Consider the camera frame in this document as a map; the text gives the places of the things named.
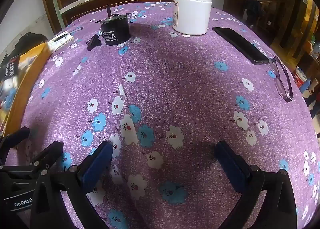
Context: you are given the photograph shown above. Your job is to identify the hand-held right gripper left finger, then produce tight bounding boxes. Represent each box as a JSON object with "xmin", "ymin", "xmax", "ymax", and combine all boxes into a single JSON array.
[{"xmin": 30, "ymin": 141, "xmax": 113, "ymax": 229}]

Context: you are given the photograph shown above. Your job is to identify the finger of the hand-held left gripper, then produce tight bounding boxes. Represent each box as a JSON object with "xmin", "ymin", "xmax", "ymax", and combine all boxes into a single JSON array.
[
  {"xmin": 25, "ymin": 140, "xmax": 64, "ymax": 171},
  {"xmin": 0, "ymin": 127, "xmax": 30, "ymax": 156}
]

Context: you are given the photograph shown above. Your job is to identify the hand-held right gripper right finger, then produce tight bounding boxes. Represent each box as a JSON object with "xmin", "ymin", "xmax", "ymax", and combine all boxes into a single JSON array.
[{"xmin": 214, "ymin": 140, "xmax": 299, "ymax": 229}]

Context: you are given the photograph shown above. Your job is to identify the yellow cardboard box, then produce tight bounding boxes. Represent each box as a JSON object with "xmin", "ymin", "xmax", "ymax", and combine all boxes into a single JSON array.
[{"xmin": 0, "ymin": 42, "xmax": 54, "ymax": 137}]

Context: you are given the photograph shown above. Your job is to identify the black printed packet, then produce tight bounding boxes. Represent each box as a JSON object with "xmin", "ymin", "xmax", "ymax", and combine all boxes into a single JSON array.
[{"xmin": 0, "ymin": 54, "xmax": 23, "ymax": 87}]

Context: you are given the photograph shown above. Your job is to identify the black bag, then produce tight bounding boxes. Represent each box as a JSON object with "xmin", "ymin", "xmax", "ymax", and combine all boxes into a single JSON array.
[{"xmin": 11, "ymin": 32, "xmax": 48, "ymax": 52}]

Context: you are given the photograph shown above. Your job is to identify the purple framed eyeglasses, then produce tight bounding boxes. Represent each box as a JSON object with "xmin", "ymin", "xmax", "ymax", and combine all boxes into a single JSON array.
[{"xmin": 269, "ymin": 56, "xmax": 294, "ymax": 103}]

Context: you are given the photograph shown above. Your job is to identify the purple floral tablecloth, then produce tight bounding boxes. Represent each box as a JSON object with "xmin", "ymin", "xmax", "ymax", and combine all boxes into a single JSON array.
[{"xmin": 5, "ymin": 2, "xmax": 320, "ymax": 229}]

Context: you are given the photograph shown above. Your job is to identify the white lined notepad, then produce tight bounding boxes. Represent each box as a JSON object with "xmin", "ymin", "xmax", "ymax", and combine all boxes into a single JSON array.
[{"xmin": 47, "ymin": 31, "xmax": 74, "ymax": 53}]

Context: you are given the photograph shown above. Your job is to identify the red white plastic bucket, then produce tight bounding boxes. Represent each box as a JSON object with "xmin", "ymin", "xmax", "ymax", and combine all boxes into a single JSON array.
[{"xmin": 292, "ymin": 66, "xmax": 310, "ymax": 90}]

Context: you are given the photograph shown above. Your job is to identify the black smartphone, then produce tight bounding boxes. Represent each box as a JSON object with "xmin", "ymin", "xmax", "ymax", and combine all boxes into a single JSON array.
[{"xmin": 212, "ymin": 27, "xmax": 270, "ymax": 65}]

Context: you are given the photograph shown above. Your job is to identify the black cylindrical motor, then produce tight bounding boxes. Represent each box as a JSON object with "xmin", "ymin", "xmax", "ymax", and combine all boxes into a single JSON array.
[{"xmin": 100, "ymin": 5, "xmax": 131, "ymax": 46}]

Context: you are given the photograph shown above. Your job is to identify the white plastic jar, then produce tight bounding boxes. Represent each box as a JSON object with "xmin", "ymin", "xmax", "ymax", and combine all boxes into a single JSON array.
[{"xmin": 172, "ymin": 0, "xmax": 213, "ymax": 36}]

